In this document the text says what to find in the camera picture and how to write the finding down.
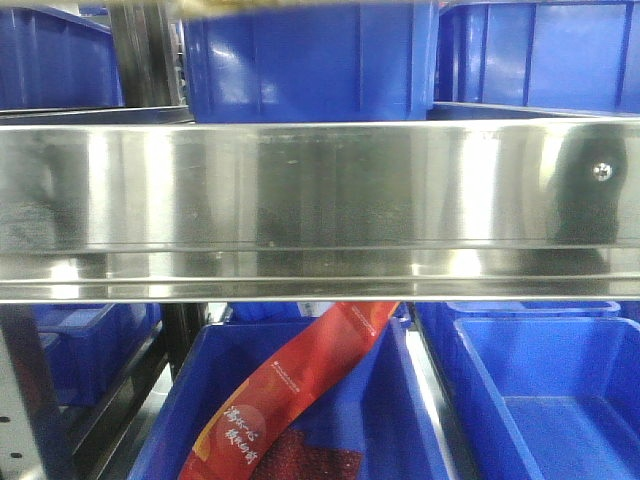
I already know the blue bin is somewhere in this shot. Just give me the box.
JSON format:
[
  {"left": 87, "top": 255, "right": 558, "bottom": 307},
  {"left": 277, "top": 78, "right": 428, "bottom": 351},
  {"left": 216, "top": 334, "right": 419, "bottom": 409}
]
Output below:
[
  {"left": 436, "top": 1, "right": 639, "bottom": 114},
  {"left": 416, "top": 301, "right": 639, "bottom": 479},
  {"left": 183, "top": 1, "right": 439, "bottom": 123},
  {"left": 1, "top": 7, "right": 124, "bottom": 110},
  {"left": 31, "top": 303, "right": 161, "bottom": 406},
  {"left": 129, "top": 320, "right": 448, "bottom": 479}
]

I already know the blue bin upper right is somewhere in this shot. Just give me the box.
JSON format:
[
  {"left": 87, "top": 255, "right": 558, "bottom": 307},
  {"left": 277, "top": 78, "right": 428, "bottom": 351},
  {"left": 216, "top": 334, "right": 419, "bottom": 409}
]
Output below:
[{"left": 436, "top": 1, "right": 639, "bottom": 114}]

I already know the brown cardboard carton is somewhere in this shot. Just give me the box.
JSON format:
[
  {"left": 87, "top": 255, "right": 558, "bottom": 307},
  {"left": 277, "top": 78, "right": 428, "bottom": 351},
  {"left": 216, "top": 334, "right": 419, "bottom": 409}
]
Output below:
[{"left": 156, "top": 0, "right": 342, "bottom": 18}]

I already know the blue bin lower right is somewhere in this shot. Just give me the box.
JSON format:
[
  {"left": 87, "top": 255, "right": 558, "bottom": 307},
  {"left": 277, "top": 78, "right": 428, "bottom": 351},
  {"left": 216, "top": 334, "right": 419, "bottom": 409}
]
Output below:
[{"left": 416, "top": 301, "right": 639, "bottom": 479}]

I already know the blue bin upper middle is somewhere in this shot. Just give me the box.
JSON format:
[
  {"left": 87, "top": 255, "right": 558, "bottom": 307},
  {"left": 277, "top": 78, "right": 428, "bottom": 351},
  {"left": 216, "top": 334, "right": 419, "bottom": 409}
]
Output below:
[{"left": 183, "top": 1, "right": 439, "bottom": 123}]

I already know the red snack package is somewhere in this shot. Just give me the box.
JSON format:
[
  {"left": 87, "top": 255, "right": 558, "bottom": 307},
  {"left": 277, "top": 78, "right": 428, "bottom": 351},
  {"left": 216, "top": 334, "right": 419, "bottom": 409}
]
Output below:
[{"left": 178, "top": 301, "right": 399, "bottom": 479}]

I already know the stainless steel shelf rail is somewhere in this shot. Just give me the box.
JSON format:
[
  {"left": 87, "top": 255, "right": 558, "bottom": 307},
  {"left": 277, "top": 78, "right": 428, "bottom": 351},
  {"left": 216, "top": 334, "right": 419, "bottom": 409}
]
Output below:
[{"left": 1, "top": 117, "right": 639, "bottom": 303}]

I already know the shelf rail screw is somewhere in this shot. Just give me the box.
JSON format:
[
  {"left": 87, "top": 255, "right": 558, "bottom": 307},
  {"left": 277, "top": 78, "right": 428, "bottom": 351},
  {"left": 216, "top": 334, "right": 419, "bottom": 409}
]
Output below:
[{"left": 592, "top": 162, "right": 614, "bottom": 182}]

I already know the blue bin lower left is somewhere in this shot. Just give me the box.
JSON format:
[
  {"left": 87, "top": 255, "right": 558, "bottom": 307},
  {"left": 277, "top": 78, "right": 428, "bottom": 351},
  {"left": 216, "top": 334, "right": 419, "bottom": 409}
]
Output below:
[{"left": 31, "top": 303, "right": 161, "bottom": 406}]

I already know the dark shelf upright post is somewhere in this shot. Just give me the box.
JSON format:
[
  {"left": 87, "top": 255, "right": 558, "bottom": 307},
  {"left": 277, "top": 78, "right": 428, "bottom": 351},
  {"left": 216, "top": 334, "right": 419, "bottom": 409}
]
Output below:
[{"left": 107, "top": 1, "right": 183, "bottom": 108}]

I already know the blue bin lower middle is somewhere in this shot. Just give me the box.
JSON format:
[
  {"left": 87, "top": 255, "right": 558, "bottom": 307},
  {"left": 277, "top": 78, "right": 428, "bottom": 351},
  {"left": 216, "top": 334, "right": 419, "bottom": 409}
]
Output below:
[{"left": 129, "top": 320, "right": 448, "bottom": 479}]

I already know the blue bin upper left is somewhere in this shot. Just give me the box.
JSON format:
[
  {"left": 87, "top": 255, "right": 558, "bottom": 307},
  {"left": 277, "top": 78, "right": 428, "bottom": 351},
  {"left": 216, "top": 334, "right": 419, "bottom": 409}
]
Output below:
[{"left": 1, "top": 7, "right": 124, "bottom": 110}]

